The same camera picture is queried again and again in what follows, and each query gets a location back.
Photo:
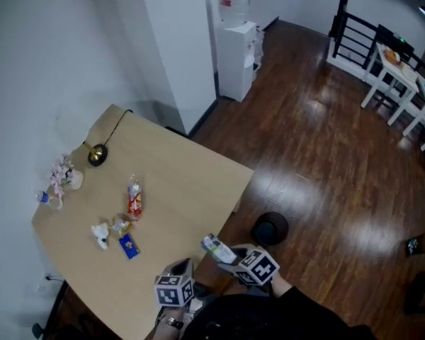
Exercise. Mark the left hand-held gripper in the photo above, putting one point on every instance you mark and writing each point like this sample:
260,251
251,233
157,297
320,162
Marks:
173,292

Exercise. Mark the orange box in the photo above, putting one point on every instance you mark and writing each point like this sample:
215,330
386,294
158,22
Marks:
392,55

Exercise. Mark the person's right forearm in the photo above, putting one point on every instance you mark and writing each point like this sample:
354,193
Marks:
281,287

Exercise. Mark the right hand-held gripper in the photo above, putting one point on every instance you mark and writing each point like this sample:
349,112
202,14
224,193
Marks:
258,267

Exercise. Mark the black stool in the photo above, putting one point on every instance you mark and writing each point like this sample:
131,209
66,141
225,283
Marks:
421,294

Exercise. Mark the person's left forearm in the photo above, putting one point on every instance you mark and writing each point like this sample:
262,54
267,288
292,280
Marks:
170,333

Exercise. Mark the white table leg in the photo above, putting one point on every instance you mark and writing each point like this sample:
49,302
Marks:
238,204

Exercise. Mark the white paper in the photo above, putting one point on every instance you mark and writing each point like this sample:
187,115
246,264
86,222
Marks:
100,234

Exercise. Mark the row of white side tables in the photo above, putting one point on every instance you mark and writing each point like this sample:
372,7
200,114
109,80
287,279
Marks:
389,69

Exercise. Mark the clear plastic bottle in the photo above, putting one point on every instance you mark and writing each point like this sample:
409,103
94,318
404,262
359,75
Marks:
134,200

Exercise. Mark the black device with green light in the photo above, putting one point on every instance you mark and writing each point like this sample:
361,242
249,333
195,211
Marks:
389,35

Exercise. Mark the person's black top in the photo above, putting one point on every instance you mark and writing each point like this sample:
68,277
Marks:
262,317

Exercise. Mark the black stair railing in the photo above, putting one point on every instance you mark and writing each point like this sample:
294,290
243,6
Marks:
343,20

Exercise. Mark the brass lamp base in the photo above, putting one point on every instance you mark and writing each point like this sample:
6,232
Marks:
97,156

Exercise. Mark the silver wristwatch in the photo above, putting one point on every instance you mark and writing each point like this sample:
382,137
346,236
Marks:
171,322

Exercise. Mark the black round trash bin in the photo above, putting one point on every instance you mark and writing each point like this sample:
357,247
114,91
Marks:
269,229

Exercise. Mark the pink flowers in white pot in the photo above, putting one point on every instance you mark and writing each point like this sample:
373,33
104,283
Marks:
65,175

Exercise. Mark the clear water bottle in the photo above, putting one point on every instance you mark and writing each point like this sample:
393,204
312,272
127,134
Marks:
49,200

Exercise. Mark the white water dispenser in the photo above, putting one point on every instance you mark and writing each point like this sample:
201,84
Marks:
233,62

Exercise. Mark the white green carton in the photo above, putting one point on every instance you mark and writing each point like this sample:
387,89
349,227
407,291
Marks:
219,250

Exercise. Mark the small dark bin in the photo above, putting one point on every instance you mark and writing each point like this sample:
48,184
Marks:
417,243

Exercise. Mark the cream box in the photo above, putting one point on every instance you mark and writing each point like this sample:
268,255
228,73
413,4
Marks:
408,71

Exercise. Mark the gold wrapper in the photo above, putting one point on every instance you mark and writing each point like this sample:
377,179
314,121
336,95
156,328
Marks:
120,226

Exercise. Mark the white bag bundle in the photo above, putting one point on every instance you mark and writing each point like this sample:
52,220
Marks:
258,48

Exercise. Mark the blue packet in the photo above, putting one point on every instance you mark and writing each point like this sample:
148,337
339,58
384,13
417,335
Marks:
128,246

